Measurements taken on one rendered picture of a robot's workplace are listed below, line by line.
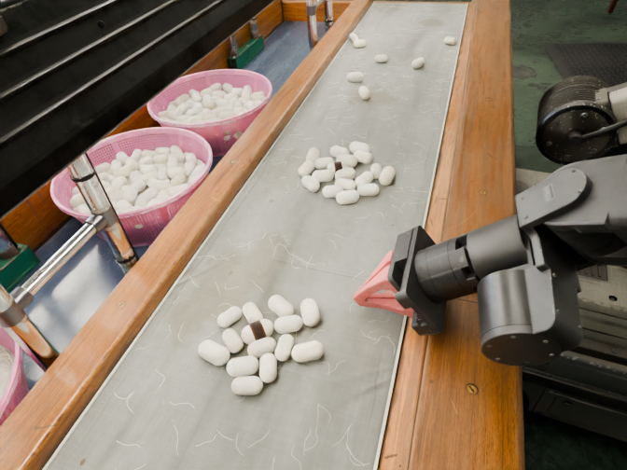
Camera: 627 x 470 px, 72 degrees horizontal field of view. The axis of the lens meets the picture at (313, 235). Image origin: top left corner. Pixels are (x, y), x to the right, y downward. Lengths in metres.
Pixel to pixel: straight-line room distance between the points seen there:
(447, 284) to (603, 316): 0.62
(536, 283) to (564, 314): 0.03
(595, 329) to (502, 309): 0.68
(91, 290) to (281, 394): 0.38
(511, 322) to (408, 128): 0.57
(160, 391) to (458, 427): 0.30
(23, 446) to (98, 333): 0.12
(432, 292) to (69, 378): 0.38
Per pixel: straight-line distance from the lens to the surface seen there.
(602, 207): 0.36
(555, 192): 0.38
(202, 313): 0.56
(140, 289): 0.58
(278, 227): 0.64
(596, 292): 1.01
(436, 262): 0.43
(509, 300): 0.37
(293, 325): 0.50
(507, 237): 0.40
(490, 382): 0.47
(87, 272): 0.78
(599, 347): 1.07
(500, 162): 0.75
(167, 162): 0.86
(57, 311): 0.75
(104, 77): 0.29
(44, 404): 0.53
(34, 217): 0.86
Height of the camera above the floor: 1.16
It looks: 43 degrees down
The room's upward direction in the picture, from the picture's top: 5 degrees counter-clockwise
